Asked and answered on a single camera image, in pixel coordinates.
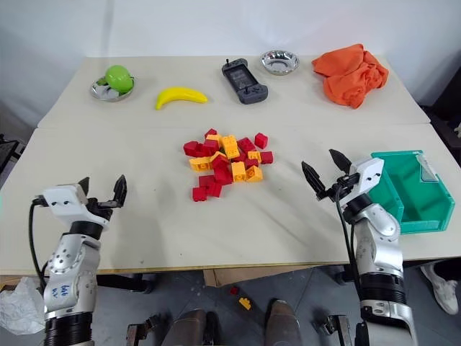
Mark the dark furniture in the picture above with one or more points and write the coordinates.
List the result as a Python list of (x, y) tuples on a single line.
[(444, 119)]

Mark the green plastic storage bin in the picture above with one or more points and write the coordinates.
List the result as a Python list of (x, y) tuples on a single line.
[(428, 212)]

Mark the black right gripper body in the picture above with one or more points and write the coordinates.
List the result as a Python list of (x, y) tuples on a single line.
[(344, 187)]

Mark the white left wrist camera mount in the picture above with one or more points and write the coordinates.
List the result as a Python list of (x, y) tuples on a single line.
[(68, 203)]

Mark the black table leg base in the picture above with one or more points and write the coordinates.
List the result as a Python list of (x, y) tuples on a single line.
[(344, 275), (124, 283)]

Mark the dark rounded shape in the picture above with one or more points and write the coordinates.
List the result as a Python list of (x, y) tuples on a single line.
[(189, 328), (282, 322)]

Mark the green toy apple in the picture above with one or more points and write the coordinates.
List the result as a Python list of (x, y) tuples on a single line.
[(119, 79)]

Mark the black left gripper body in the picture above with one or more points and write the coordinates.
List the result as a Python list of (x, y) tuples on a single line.
[(102, 208)]

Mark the clear bin label plate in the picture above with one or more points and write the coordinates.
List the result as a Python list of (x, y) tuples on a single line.
[(426, 167)]

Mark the yellow toy banana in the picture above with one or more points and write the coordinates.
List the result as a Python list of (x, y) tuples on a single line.
[(180, 96)]

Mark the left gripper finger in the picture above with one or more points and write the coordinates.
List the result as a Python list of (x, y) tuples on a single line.
[(85, 184), (121, 189)]

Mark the white crumpled plastic bag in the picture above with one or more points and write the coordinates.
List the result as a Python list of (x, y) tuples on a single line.
[(19, 306)]

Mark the black metal bracket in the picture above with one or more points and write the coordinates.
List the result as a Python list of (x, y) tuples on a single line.
[(335, 329), (144, 329)]

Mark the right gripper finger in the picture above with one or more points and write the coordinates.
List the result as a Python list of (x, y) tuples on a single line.
[(313, 178), (340, 162)]

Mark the red building block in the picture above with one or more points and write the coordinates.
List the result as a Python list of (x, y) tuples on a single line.
[(267, 157), (219, 163), (246, 145), (234, 290), (251, 163), (240, 157), (210, 132), (205, 180), (215, 189), (209, 147), (261, 140), (223, 176), (191, 148), (200, 194)]

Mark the flat steel dish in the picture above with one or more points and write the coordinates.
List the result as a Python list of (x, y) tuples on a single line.
[(104, 93)]

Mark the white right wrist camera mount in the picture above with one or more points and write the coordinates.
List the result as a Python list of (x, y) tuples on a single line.
[(367, 174)]

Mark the crumpled orange cloth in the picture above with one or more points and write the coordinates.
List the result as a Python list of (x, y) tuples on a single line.
[(351, 77)]

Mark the black stand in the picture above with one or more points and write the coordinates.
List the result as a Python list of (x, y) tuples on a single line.
[(9, 151)]

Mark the white sneaker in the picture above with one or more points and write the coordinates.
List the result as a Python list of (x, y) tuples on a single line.
[(441, 288)]

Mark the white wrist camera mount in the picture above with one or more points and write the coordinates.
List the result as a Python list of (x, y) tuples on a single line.
[(367, 174), (68, 203)]

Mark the round steel bowl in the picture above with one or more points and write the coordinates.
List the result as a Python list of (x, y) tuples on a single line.
[(280, 63)]

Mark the grey handheld game controller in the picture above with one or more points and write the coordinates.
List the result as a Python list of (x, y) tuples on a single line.
[(243, 81)]

